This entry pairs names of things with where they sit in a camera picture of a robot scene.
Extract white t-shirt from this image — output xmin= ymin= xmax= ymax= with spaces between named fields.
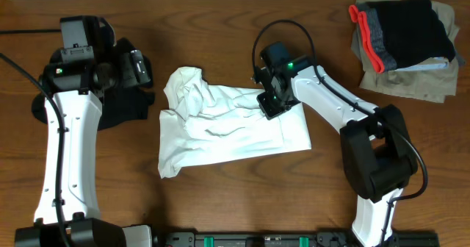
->
xmin=158 ymin=67 xmax=312 ymax=178

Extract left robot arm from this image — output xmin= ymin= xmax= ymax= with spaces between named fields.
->
xmin=15 ymin=15 xmax=155 ymax=246

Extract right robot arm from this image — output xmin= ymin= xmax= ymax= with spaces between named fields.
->
xmin=253 ymin=42 xmax=418 ymax=246

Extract black t-shirt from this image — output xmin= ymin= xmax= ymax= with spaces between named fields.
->
xmin=31 ymin=37 xmax=156 ymax=132

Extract khaki folded garment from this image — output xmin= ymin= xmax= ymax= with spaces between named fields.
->
xmin=351 ymin=0 xmax=461 ymax=103

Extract light blue folded garment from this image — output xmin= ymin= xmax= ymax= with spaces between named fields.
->
xmin=396 ymin=57 xmax=449 ymax=71

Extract black mounting rail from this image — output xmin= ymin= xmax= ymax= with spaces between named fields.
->
xmin=153 ymin=231 xmax=440 ymax=247

